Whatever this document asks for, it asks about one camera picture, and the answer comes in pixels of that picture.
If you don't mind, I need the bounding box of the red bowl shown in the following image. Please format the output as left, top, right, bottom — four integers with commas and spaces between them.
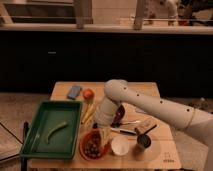
79, 130, 110, 161

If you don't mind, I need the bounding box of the green plastic tray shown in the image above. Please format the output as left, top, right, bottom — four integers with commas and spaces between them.
20, 101, 82, 159

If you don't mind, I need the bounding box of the metal measuring cup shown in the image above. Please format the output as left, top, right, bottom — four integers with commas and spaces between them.
135, 126, 155, 150

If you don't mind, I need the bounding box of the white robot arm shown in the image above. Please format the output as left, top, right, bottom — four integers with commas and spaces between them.
94, 79, 213, 171

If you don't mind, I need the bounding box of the light blue cloth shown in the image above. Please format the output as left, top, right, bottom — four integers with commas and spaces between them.
135, 107, 147, 114

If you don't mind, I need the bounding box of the black chair frame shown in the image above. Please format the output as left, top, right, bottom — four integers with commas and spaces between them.
0, 121, 30, 171

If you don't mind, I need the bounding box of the dark brown bowl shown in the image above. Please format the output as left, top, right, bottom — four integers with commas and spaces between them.
112, 105, 125, 125

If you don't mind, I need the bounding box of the black handled knife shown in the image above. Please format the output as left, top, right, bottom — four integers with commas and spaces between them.
111, 128, 136, 136

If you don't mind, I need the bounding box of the silver spoon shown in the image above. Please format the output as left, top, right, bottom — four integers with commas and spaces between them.
120, 120, 144, 125

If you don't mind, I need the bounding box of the yellow banana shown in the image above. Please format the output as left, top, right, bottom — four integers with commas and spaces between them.
81, 104, 95, 124

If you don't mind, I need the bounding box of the green chili pepper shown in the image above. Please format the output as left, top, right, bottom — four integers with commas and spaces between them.
45, 122, 68, 144

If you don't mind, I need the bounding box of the blue sponge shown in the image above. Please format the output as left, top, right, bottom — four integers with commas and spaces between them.
67, 85, 82, 100

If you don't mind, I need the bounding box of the red tomato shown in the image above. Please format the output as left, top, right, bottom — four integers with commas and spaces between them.
83, 89, 94, 100

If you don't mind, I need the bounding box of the white cup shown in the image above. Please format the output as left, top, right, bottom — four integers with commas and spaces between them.
111, 136, 129, 156

